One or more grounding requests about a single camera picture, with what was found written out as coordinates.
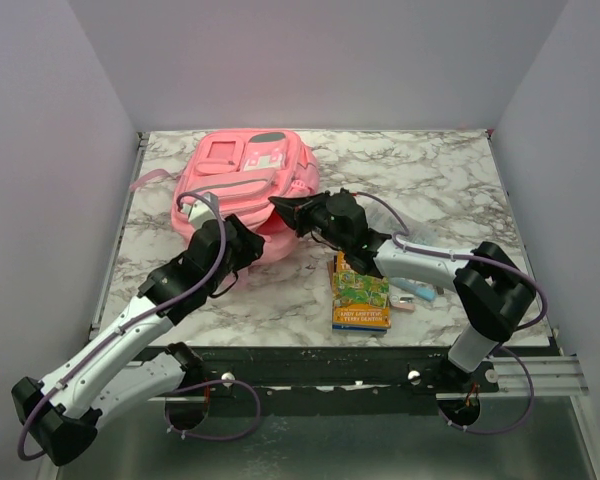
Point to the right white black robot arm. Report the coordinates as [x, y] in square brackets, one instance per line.
[495, 294]

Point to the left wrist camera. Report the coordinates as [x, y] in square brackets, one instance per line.
[198, 209]

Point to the pink small stapler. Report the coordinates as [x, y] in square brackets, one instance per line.
[404, 303]

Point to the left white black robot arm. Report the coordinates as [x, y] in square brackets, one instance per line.
[62, 413]

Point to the orange treehouse book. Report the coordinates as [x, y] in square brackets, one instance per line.
[362, 300]

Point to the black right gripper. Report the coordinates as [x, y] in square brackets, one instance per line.
[297, 211]

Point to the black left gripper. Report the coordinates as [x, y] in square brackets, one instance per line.
[249, 243]

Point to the pink student backpack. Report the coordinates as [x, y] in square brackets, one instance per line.
[244, 168]

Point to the aluminium rail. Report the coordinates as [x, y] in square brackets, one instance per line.
[536, 371]

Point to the clear plastic bag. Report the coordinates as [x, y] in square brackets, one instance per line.
[384, 218]

